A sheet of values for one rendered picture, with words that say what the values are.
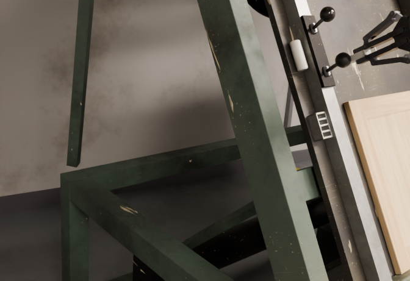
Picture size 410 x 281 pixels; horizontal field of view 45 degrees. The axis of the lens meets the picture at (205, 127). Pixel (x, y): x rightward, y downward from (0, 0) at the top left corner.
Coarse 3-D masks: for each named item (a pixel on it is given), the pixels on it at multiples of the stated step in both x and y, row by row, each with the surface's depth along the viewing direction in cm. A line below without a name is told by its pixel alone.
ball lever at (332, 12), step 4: (324, 8) 120; (328, 8) 119; (332, 8) 119; (320, 12) 120; (324, 12) 119; (328, 12) 119; (332, 12) 119; (320, 16) 120; (324, 16) 119; (328, 16) 119; (332, 16) 119; (320, 20) 124; (324, 20) 120; (328, 20) 120; (332, 20) 120; (312, 24) 130; (316, 24) 127; (312, 28) 130; (316, 28) 130; (312, 32) 130; (316, 32) 130
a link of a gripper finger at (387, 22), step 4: (392, 12) 110; (388, 16) 111; (392, 16) 110; (384, 20) 112; (388, 20) 111; (380, 24) 113; (384, 24) 112; (388, 24) 112; (376, 28) 114; (380, 28) 113; (384, 28) 114; (372, 32) 115; (376, 32) 114; (380, 32) 115; (364, 36) 116; (368, 36) 116; (372, 36) 115; (376, 36) 116; (364, 40) 117
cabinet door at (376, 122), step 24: (384, 96) 149; (408, 96) 157; (360, 120) 138; (384, 120) 146; (408, 120) 154; (360, 144) 136; (384, 144) 143; (408, 144) 151; (384, 168) 140; (408, 168) 147; (384, 192) 137; (408, 192) 144; (384, 216) 134; (408, 216) 141; (408, 240) 138; (408, 264) 135
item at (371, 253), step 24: (288, 0) 133; (312, 72) 130; (312, 96) 131; (336, 120) 128; (336, 144) 127; (336, 168) 128; (360, 192) 127; (360, 216) 124; (360, 240) 125; (384, 264) 125
